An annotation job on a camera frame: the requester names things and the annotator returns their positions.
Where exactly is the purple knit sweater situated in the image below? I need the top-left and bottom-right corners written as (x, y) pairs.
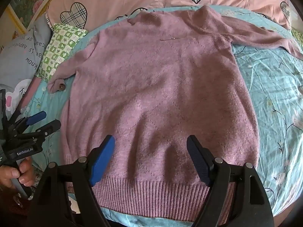
top-left (47, 5), bottom-right (303, 225)

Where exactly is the yellow wooden frame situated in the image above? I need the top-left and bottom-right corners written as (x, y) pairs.
top-left (5, 5), bottom-right (27, 35)

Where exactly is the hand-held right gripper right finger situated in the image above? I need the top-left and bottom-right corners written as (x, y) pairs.
top-left (187, 135), bottom-right (275, 227)

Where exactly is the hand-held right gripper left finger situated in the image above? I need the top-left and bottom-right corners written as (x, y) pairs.
top-left (30, 135), bottom-right (116, 227)

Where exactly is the grey printed pillow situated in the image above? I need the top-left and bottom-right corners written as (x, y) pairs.
top-left (0, 14), bottom-right (54, 114)

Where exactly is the blue floral bedsheet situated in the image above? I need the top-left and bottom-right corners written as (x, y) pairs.
top-left (24, 5), bottom-right (303, 227)

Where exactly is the floral wall poster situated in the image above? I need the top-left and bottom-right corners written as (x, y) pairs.
top-left (9, 0), bottom-right (61, 26)

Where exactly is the green checked pillow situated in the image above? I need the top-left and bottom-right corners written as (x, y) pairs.
top-left (35, 23), bottom-right (88, 81)

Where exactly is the person's left hand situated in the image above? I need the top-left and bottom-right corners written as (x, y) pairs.
top-left (0, 157), bottom-right (36, 188)

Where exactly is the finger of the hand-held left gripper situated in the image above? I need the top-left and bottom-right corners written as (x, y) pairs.
top-left (18, 119), bottom-right (61, 140)
top-left (11, 111), bottom-right (46, 133)

